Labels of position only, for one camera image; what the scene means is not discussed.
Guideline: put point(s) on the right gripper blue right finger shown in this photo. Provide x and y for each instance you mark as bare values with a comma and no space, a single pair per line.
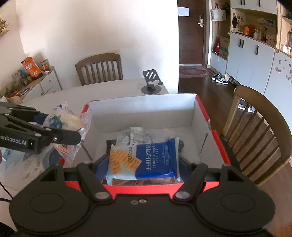
192,175

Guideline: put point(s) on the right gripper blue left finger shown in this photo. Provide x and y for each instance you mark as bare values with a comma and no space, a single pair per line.
90,177

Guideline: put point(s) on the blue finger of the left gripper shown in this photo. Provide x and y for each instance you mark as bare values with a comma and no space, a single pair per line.
55,135
30,115

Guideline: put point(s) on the blueberry bread bag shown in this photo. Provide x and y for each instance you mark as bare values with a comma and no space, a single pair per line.
61,117

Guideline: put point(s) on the blue biscuit packet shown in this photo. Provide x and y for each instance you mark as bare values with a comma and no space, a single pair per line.
144,161

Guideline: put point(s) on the white printed plastic pouch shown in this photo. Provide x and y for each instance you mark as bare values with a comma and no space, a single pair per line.
138,135

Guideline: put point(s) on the beige foil snack bag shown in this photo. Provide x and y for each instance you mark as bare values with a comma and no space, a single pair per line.
142,182

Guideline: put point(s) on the small dark wrapper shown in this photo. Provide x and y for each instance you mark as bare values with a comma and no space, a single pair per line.
181,145

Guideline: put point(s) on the wooden tray box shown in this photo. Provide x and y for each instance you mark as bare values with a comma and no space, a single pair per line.
14,100

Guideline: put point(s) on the white side cabinet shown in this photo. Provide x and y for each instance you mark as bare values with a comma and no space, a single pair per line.
47,84

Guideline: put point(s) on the orange chip bag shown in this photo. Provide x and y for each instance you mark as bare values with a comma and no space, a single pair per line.
32,68

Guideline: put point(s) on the red cardboard shoe box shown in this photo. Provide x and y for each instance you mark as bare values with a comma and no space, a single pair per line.
162,117

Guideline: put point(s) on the far wooden chair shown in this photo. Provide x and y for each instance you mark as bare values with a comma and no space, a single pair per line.
99,68

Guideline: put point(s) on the wooden chair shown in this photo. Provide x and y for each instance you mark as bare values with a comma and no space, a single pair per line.
99,68
256,137

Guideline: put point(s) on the right wooden chair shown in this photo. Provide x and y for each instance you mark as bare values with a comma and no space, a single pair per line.
256,137

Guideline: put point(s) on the black phone stand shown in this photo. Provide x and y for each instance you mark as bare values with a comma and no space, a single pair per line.
153,82

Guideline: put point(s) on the sneakers on floor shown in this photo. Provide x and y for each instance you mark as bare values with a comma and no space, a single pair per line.
219,79

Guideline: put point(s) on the red door rug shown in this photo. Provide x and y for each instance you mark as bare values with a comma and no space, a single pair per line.
186,72

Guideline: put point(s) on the hanging tote bag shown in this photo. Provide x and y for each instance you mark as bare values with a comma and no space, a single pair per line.
218,14

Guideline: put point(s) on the white wall cabinets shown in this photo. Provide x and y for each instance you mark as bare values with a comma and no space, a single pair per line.
253,49

